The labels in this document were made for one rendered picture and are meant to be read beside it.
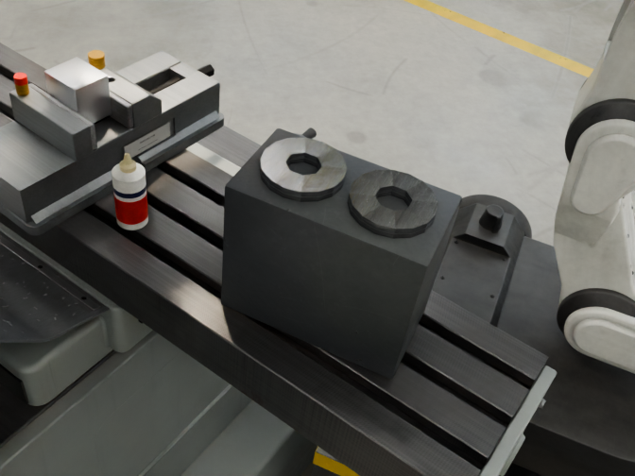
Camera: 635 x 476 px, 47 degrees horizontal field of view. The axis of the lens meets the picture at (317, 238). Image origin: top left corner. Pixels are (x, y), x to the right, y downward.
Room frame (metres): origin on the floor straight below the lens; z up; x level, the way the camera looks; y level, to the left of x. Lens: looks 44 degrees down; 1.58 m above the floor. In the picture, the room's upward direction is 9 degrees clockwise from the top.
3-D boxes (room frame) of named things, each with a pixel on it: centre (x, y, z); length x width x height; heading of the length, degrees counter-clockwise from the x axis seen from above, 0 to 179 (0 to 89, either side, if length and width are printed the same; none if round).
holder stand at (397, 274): (0.57, -0.02, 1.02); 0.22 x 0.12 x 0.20; 72
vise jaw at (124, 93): (0.82, 0.31, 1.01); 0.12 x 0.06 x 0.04; 59
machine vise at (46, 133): (0.80, 0.32, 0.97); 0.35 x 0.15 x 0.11; 149
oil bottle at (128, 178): (0.67, 0.24, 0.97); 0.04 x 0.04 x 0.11
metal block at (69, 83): (0.77, 0.33, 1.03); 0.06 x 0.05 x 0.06; 59
